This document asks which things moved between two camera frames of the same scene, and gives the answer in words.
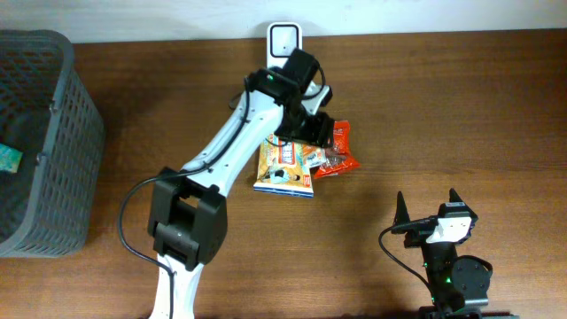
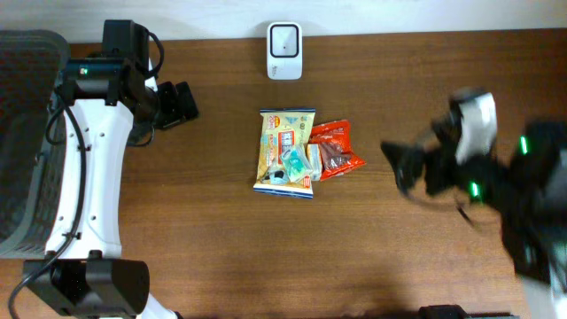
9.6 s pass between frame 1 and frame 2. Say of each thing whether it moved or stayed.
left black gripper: moved
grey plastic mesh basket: stayed
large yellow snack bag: stayed
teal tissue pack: moved
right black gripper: moved
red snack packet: stayed
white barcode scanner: stayed
